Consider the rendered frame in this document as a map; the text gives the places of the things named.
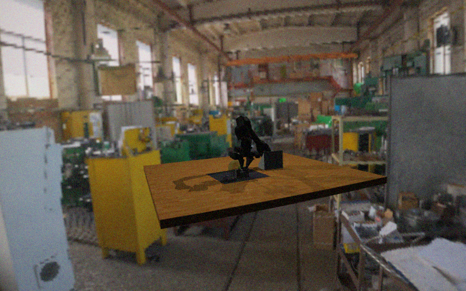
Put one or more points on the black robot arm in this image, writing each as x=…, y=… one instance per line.
x=245, y=133

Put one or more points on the dark grey flat mat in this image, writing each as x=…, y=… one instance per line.
x=227, y=178

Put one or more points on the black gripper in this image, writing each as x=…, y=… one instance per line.
x=245, y=153

